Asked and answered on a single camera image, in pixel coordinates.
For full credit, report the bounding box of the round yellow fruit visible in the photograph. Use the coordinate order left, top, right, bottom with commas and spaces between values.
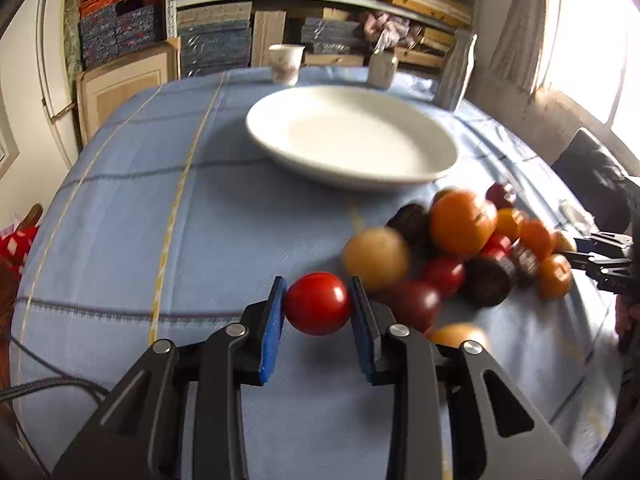
342, 226, 410, 292

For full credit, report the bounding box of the dark purple passion fruit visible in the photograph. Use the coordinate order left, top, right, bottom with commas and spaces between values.
461, 256, 518, 308

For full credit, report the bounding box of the large orange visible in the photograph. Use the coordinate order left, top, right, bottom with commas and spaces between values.
430, 190, 497, 260

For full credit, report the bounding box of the person's right hand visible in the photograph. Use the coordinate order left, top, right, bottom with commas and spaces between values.
615, 295, 640, 354

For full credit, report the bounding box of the white floral napkin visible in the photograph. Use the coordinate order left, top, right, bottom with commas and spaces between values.
559, 200, 599, 236

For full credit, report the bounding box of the orange persimmon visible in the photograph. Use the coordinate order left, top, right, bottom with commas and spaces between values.
537, 254, 573, 300

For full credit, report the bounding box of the large dark red plum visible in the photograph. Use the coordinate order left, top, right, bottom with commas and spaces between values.
384, 280, 442, 333

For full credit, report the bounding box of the black cushion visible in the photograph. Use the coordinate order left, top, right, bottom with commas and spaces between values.
551, 128, 639, 234

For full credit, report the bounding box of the small orange tangerine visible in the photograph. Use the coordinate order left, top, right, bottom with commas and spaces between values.
495, 208, 528, 243

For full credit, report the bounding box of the small red tomato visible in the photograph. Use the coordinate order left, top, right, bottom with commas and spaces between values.
478, 233, 512, 259

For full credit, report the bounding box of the small dark red plum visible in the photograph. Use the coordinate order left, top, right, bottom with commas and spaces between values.
485, 182, 518, 210

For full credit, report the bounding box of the white oval plate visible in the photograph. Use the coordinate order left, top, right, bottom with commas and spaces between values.
245, 86, 459, 192

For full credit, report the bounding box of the white paper cup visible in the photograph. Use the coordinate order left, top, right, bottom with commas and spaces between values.
268, 44, 305, 86

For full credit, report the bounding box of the red patterned cloth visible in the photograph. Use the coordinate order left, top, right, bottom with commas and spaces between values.
0, 226, 39, 282

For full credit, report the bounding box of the wooden framed panel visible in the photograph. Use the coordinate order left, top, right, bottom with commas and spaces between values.
76, 38, 181, 148

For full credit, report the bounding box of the metal storage shelf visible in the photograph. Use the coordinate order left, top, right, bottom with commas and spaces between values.
165, 0, 474, 76

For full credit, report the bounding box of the black cable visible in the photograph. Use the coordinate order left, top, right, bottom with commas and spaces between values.
0, 334, 112, 406

